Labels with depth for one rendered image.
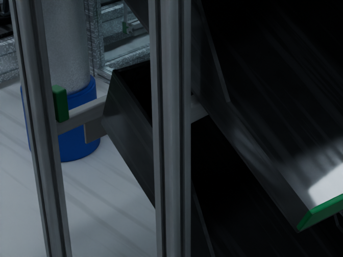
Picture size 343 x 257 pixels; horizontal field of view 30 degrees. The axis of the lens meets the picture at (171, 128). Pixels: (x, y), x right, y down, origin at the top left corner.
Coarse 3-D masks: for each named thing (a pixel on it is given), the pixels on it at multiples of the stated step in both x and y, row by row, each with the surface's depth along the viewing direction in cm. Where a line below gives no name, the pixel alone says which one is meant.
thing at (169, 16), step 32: (32, 0) 52; (160, 0) 38; (32, 32) 52; (160, 32) 40; (32, 64) 54; (160, 64) 41; (32, 96) 55; (160, 96) 43; (32, 128) 58; (160, 128) 44; (32, 160) 60; (160, 160) 45; (64, 192) 62; (160, 192) 46; (64, 224) 63; (160, 224) 48; (64, 256) 66; (160, 256) 49
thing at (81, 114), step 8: (104, 96) 62; (192, 96) 45; (88, 104) 61; (96, 104) 61; (104, 104) 62; (192, 104) 44; (200, 104) 44; (72, 112) 60; (80, 112) 60; (88, 112) 61; (96, 112) 61; (192, 112) 44; (200, 112) 45; (56, 120) 58; (72, 120) 60; (80, 120) 60; (88, 120) 61; (192, 120) 44; (64, 128) 59; (72, 128) 60
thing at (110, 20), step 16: (96, 0) 159; (112, 0) 154; (112, 16) 157; (128, 16) 152; (112, 32) 159; (128, 32) 154; (144, 32) 150; (112, 48) 162; (128, 48) 157; (144, 48) 152; (112, 64) 164; (128, 64) 159
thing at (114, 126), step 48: (144, 96) 59; (144, 144) 53; (192, 144) 60; (144, 192) 56; (192, 192) 48; (240, 192) 58; (192, 240) 51; (240, 240) 55; (288, 240) 56; (336, 240) 56
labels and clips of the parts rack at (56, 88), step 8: (56, 88) 57; (56, 96) 57; (64, 96) 58; (56, 104) 57; (64, 104) 58; (56, 112) 58; (64, 112) 58; (64, 120) 59; (96, 120) 63; (88, 128) 63; (96, 128) 64; (88, 136) 63; (96, 136) 64
